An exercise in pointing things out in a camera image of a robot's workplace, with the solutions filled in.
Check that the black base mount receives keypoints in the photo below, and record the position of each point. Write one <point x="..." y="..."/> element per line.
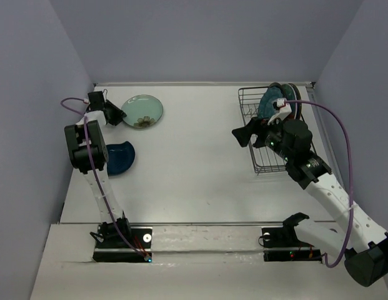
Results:
<point x="281" y="244"/>
<point x="115" y="250"/>

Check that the dark teal speckled plate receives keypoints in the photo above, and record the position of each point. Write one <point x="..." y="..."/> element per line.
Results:
<point x="299" y="100"/>

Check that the teal scalloped edge plate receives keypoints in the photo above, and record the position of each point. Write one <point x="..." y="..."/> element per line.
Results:
<point x="265" y="108"/>

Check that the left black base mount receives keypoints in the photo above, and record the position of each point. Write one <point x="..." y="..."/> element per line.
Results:
<point x="115" y="250"/>

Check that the light green round plate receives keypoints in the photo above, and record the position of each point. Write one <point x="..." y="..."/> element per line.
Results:
<point x="142" y="111"/>

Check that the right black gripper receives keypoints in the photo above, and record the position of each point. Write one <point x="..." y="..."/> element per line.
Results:
<point x="243" y="134"/>

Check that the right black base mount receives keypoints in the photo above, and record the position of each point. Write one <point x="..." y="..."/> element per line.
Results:
<point x="281" y="244"/>

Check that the black wire dish rack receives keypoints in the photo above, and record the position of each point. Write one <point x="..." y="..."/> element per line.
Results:
<point x="264" y="160"/>

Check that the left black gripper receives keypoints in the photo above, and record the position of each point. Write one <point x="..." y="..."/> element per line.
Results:
<point x="119" y="114"/>

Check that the red and teal floral plate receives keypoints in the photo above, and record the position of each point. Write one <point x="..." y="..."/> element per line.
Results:
<point x="291" y="95"/>

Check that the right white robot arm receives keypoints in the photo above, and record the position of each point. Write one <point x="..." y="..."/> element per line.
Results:
<point x="366" y="253"/>

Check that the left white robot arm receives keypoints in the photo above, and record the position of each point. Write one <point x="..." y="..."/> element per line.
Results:
<point x="88" y="154"/>

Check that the navy blue leaf-shaped dish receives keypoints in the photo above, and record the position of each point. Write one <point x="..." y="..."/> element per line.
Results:
<point x="121" y="158"/>

